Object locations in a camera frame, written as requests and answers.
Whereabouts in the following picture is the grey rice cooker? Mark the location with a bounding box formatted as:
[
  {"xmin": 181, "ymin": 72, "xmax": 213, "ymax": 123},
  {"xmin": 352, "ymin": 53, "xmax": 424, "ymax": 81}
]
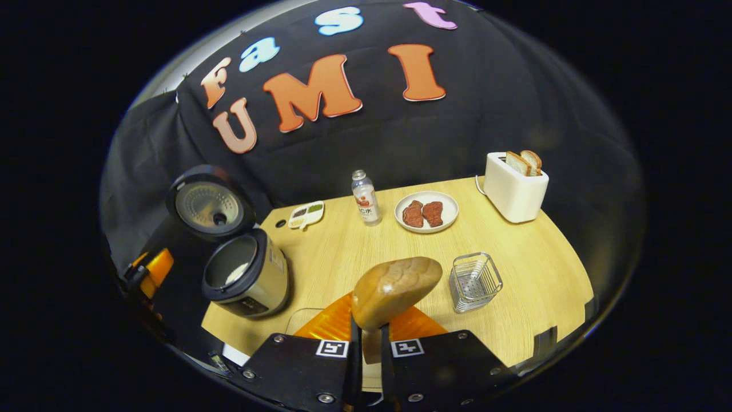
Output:
[{"xmin": 165, "ymin": 164, "xmax": 292, "ymax": 320}]

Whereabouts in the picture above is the toasted bread slice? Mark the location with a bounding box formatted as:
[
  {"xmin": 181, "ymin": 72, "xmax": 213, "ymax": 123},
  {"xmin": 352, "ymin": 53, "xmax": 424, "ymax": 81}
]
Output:
[
  {"xmin": 520, "ymin": 149, "xmax": 543, "ymax": 177},
  {"xmin": 505, "ymin": 150, "xmax": 533, "ymax": 177}
]

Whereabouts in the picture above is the black table edge clamp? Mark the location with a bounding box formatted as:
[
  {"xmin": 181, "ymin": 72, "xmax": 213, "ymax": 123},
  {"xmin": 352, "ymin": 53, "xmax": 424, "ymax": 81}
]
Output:
[{"xmin": 531, "ymin": 324, "xmax": 559, "ymax": 361}]

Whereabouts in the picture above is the white divided grain dish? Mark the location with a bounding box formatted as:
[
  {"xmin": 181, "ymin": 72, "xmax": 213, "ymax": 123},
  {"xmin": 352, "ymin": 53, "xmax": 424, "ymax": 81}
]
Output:
[{"xmin": 287, "ymin": 200, "xmax": 326, "ymax": 231}]

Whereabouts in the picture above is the clear plastic drink bottle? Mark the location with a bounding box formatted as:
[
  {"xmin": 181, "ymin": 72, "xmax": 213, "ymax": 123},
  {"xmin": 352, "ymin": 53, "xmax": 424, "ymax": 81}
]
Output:
[{"xmin": 351, "ymin": 169, "xmax": 383, "ymax": 227}]

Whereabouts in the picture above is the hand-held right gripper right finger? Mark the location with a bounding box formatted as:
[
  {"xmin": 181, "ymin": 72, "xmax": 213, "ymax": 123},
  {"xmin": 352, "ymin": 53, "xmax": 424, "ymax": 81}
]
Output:
[{"xmin": 380, "ymin": 306, "xmax": 516, "ymax": 412}]

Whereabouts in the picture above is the white toaster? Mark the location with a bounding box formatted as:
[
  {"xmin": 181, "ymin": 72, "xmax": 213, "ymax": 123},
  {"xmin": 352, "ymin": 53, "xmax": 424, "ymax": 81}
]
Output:
[{"xmin": 483, "ymin": 151, "xmax": 550, "ymax": 224}]

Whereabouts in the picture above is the clear plastic box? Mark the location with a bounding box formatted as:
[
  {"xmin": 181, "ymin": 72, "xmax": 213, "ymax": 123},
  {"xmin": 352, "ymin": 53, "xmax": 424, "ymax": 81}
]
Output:
[{"xmin": 284, "ymin": 307, "xmax": 327, "ymax": 339}]

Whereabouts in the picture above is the wooden spoon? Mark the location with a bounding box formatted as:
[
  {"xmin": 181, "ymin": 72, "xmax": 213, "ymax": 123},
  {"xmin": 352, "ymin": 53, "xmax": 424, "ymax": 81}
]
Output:
[{"xmin": 350, "ymin": 256, "xmax": 444, "ymax": 366}]

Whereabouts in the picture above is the red meat slice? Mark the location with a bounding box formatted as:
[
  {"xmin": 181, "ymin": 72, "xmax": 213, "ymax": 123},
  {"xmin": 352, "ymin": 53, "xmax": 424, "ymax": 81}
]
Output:
[
  {"xmin": 401, "ymin": 200, "xmax": 425, "ymax": 229},
  {"xmin": 421, "ymin": 200, "xmax": 445, "ymax": 228}
]

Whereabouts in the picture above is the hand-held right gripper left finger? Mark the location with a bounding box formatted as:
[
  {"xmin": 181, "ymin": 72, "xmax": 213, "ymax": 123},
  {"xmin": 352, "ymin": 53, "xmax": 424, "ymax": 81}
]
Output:
[{"xmin": 240, "ymin": 291, "xmax": 364, "ymax": 412}]

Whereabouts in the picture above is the white board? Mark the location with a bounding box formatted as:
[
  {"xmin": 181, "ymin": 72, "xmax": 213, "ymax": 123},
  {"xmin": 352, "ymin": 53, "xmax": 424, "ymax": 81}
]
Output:
[{"xmin": 220, "ymin": 342, "xmax": 253, "ymax": 367}]

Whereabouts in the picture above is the wire chopstick holder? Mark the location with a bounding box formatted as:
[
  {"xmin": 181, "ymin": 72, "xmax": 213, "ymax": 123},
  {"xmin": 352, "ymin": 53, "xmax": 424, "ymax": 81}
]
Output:
[{"xmin": 448, "ymin": 251, "xmax": 504, "ymax": 315}]

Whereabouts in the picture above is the white round plate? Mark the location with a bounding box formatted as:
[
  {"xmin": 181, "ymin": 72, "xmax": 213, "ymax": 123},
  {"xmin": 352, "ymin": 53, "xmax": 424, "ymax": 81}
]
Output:
[{"xmin": 394, "ymin": 190, "xmax": 460, "ymax": 235}]

